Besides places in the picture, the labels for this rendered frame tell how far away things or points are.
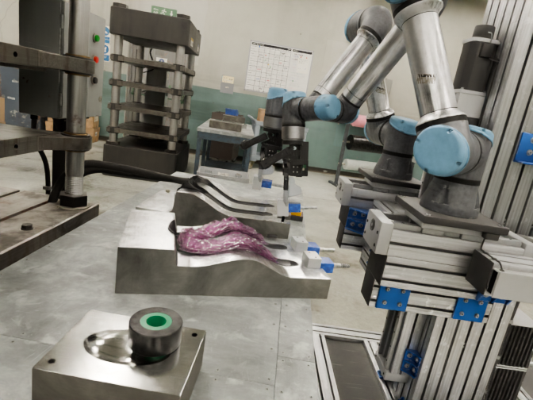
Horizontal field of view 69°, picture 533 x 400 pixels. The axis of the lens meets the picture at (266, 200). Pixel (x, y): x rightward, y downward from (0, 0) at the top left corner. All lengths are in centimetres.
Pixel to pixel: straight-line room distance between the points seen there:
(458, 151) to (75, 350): 83
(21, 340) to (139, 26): 461
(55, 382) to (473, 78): 129
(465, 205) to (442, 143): 22
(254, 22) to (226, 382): 730
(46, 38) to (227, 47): 620
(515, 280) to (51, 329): 101
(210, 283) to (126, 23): 453
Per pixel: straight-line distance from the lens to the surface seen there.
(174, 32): 509
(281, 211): 126
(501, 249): 121
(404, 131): 156
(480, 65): 140
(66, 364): 63
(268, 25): 774
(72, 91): 144
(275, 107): 149
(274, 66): 765
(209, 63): 767
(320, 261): 102
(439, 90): 102
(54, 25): 161
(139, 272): 89
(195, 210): 125
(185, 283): 91
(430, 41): 105
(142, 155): 519
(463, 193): 112
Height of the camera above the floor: 125
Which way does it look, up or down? 14 degrees down
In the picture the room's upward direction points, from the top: 9 degrees clockwise
